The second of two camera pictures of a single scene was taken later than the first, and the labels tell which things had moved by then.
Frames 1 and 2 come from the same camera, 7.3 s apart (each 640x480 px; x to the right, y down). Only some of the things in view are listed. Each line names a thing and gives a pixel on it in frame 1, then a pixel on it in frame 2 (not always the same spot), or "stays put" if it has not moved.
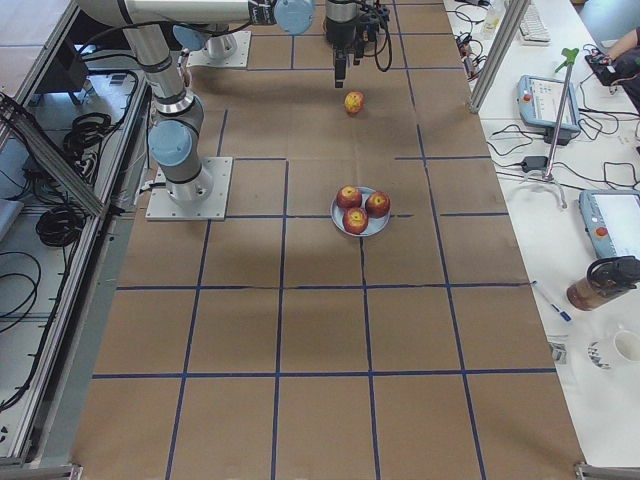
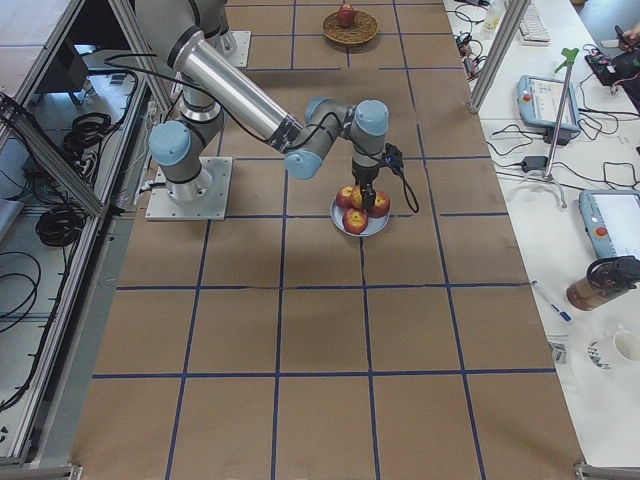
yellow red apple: x=353 y=101 -> x=356 y=197
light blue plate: x=374 y=224 stays put
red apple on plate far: x=349 y=197 stays put
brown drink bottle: x=605 y=278 stays put
